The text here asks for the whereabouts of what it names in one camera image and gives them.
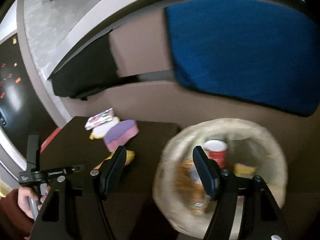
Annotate cartoon tissue pack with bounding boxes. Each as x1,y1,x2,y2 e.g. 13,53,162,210
85,108,114,131

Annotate red sleeve left forearm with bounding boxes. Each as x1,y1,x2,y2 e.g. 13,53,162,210
1,189,33,239

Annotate beige trash bin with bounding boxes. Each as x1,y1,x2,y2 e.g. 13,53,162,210
153,118,290,239

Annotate person's left hand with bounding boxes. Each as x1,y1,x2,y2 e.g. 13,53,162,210
17,185,51,219

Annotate yellow snack wrapper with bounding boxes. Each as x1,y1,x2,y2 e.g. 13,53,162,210
93,149,136,170

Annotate red paper cup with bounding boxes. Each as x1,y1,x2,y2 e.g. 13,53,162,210
203,140,228,168

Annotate purple pink sponge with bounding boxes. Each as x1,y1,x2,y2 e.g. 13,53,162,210
103,120,139,152

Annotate black refrigerator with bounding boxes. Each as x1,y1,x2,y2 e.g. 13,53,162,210
1,31,57,170

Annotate blue towel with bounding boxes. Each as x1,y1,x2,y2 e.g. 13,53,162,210
165,0,319,116

